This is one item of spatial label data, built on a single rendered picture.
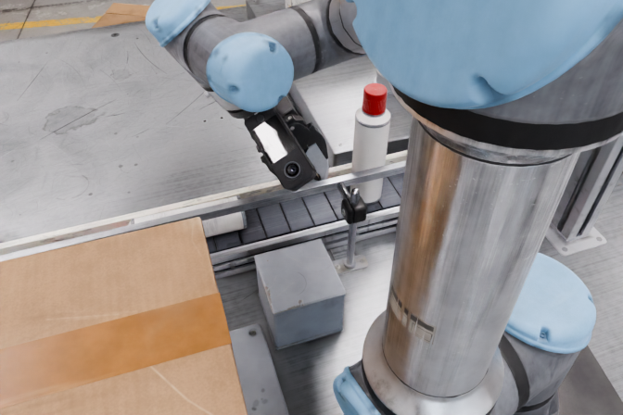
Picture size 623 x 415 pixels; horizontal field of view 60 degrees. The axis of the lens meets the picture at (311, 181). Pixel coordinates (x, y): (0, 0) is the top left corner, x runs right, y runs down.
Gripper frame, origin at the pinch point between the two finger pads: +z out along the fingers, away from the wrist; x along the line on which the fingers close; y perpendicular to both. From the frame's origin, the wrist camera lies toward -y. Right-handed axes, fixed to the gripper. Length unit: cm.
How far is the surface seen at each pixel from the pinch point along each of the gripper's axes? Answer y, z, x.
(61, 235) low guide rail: 3.5, -17.3, 34.4
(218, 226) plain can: -2.0, -6.5, 15.6
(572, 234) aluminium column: -16.3, 25.9, -27.8
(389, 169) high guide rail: -3.6, 2.5, -9.6
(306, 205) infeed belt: 1.0, 3.7, 4.6
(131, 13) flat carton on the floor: 270, 67, 68
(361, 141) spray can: -1.1, -3.5, -8.5
